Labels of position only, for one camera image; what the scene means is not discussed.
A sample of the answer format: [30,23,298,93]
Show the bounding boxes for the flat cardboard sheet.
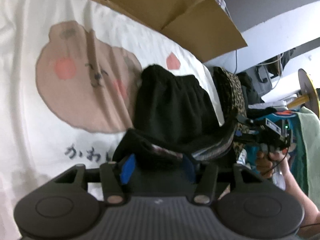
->
[15,0,248,63]

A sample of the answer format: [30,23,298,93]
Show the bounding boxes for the cream printed bedsheet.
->
[0,0,225,240]

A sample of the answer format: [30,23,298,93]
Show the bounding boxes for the black hanging jacket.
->
[280,47,297,68]

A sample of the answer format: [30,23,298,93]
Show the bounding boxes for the light green towel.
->
[295,106,320,195]

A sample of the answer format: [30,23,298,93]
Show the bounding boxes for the teal printed cloth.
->
[240,109,304,180]

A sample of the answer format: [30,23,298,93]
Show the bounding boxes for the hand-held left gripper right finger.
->
[182,154,274,205]

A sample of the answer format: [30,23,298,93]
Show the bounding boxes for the round table with yellow rim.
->
[297,69,320,117]

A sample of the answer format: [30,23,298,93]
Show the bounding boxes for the black shorts with patterned lining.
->
[112,64,237,172]

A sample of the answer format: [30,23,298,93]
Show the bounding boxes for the person's right forearm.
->
[271,165,320,233]

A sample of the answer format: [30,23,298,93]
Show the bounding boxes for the thin black cable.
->
[265,152,292,174]

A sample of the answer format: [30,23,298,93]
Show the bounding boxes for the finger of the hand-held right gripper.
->
[234,114,262,131]
[234,131,261,143]

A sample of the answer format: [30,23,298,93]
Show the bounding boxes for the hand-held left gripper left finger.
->
[54,154,137,205]

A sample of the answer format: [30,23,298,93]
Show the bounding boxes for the leopard print cloth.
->
[212,66,252,164]

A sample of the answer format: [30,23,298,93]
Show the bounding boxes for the person's right hand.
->
[256,150,288,181]

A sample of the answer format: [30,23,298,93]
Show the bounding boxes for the grey bag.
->
[256,64,273,92]

